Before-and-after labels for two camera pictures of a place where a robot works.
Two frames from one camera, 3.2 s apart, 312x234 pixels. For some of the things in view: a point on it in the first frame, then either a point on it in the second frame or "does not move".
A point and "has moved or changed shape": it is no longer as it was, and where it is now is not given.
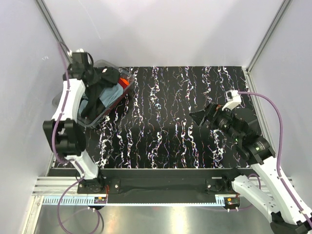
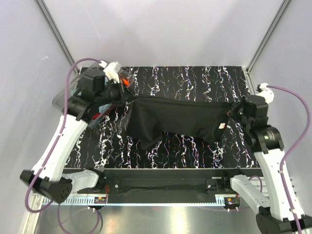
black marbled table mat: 150,126 does not move
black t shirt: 103,76 has moved or changed shape
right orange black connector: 232,201 does not move
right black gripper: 213,111 → 239,103
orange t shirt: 123,82 does not move
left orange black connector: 100,200 does not move
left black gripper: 90,65 → 126,96
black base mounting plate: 161,185 does not move
